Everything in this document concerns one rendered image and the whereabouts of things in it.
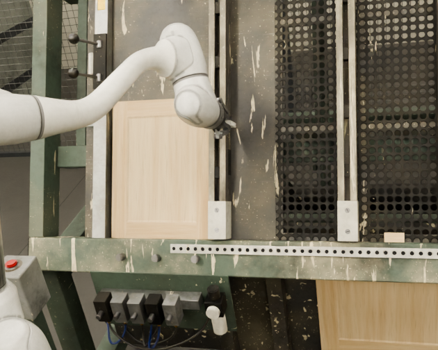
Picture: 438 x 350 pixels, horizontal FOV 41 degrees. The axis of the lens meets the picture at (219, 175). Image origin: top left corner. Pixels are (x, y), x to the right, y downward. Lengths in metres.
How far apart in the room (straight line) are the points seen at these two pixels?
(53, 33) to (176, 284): 1.04
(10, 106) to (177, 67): 0.49
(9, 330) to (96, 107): 0.57
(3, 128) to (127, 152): 0.88
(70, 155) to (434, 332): 1.49
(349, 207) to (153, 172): 0.69
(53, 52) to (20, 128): 1.05
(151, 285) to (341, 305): 0.71
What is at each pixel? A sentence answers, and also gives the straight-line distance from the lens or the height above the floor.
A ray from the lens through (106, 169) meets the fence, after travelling 2.12.
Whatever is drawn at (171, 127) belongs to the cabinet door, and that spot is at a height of 1.22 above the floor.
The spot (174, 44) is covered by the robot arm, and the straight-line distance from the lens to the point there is 1.60.
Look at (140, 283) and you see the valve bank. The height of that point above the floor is 0.77.
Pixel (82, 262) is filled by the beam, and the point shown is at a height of 0.84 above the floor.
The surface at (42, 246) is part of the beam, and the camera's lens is 2.23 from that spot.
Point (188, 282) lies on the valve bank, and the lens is 2.02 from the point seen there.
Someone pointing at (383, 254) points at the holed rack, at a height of 0.88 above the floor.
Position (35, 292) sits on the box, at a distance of 2.10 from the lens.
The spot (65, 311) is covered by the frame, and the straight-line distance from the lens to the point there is 2.36.
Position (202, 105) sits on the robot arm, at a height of 1.45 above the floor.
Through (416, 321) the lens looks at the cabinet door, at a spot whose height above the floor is 0.43.
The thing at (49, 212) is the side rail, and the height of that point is 0.96.
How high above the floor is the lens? 1.99
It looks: 28 degrees down
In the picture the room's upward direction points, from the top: 9 degrees counter-clockwise
